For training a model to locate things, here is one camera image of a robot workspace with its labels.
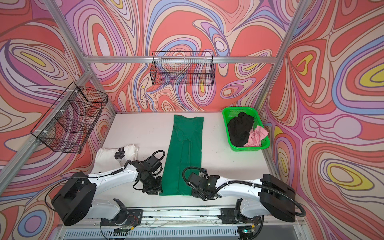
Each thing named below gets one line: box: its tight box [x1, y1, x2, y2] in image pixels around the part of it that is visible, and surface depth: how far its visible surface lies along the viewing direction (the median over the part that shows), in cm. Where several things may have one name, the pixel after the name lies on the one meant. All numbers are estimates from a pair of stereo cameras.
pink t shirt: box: [243, 125, 269, 147], surface depth 98 cm
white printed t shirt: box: [93, 144, 139, 174], surface depth 92 cm
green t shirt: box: [160, 114, 204, 196], surface depth 100 cm
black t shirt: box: [228, 112, 254, 147], surface depth 100 cm
